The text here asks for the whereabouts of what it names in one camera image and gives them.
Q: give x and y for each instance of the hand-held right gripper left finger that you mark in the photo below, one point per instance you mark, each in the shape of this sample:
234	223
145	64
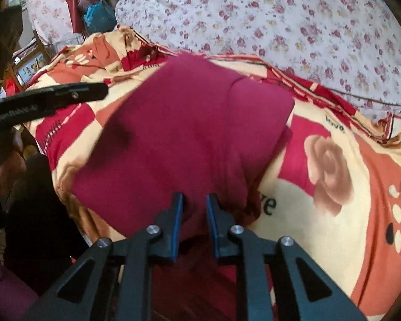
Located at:
177	224

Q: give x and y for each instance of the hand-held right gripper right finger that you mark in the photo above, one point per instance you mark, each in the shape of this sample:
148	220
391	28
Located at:
214	224

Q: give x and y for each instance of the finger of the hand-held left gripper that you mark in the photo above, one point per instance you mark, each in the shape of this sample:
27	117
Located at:
53	98

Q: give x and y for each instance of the maroon small garment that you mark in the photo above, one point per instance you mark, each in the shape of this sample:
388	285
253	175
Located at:
187	133

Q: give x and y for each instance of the wooden chair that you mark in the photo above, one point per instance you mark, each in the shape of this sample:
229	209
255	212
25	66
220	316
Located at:
30	63

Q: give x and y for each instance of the floral white pillow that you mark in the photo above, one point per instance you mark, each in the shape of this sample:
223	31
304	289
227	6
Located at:
48	10

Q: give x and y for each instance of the red hanging cloth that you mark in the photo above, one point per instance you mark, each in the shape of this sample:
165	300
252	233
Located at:
73	3

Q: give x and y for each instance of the blue plastic bag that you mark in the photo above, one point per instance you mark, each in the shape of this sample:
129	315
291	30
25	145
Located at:
98	15

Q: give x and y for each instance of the printed red yellow blanket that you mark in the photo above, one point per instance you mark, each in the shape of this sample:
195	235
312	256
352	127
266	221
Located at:
337	180

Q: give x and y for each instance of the person's maroon clothing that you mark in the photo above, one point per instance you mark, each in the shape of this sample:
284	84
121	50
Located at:
6	291

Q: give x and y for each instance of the floral white quilt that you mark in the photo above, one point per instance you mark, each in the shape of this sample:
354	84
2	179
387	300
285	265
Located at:
287	30

